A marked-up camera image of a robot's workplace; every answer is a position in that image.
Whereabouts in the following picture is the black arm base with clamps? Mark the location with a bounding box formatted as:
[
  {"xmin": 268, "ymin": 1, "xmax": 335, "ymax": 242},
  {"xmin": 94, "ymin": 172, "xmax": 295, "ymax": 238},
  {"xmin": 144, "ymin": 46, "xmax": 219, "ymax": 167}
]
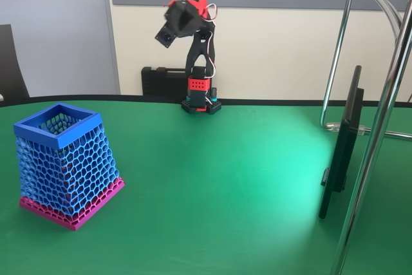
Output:
[{"xmin": 180, "ymin": 87, "xmax": 223, "ymax": 116}]

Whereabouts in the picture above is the blue and pink lattice basket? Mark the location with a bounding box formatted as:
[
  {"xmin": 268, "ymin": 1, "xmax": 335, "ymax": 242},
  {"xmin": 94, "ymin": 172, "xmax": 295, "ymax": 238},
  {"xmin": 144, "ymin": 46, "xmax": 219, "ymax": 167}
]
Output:
[{"xmin": 13, "ymin": 102, "xmax": 126, "ymax": 232}]

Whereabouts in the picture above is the black plastic tool case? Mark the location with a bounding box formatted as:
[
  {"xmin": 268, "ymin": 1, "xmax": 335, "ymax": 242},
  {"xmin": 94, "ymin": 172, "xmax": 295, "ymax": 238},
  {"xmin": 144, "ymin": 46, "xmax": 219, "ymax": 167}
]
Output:
[{"xmin": 141, "ymin": 66, "xmax": 189, "ymax": 97}]

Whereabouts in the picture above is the clear plastic clip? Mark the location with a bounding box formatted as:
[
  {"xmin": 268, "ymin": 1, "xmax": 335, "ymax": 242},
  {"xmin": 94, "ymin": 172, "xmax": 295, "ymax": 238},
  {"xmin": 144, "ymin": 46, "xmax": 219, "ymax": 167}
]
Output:
[{"xmin": 325, "ymin": 121, "xmax": 367, "ymax": 136}]

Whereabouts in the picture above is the green table cloth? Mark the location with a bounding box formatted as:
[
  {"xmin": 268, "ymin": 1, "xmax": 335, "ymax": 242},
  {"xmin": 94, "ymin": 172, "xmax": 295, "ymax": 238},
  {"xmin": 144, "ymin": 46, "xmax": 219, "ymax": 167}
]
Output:
[{"xmin": 0, "ymin": 94, "xmax": 412, "ymax": 275}]

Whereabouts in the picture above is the black monitor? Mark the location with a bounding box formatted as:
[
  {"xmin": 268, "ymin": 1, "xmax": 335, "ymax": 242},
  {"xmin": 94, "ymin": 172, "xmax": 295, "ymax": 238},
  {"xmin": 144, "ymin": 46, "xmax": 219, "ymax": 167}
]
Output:
[{"xmin": 318, "ymin": 65, "xmax": 366, "ymax": 220}]

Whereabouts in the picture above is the chrome tube stand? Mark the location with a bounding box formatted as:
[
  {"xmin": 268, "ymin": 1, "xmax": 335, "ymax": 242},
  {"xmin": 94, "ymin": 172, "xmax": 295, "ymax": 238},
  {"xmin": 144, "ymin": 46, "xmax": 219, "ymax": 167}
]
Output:
[{"xmin": 319, "ymin": 0, "xmax": 412, "ymax": 275}]

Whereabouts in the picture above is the white and red servo cable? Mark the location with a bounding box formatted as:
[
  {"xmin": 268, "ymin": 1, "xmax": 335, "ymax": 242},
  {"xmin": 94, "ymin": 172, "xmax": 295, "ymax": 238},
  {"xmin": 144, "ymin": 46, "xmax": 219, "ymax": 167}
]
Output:
[{"xmin": 205, "ymin": 3, "xmax": 218, "ymax": 80}]

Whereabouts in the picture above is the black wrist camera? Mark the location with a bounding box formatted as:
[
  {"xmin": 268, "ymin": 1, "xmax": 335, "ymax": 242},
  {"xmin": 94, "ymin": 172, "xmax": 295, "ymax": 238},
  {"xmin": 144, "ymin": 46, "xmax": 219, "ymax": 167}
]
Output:
[{"xmin": 154, "ymin": 26, "xmax": 178, "ymax": 50}]

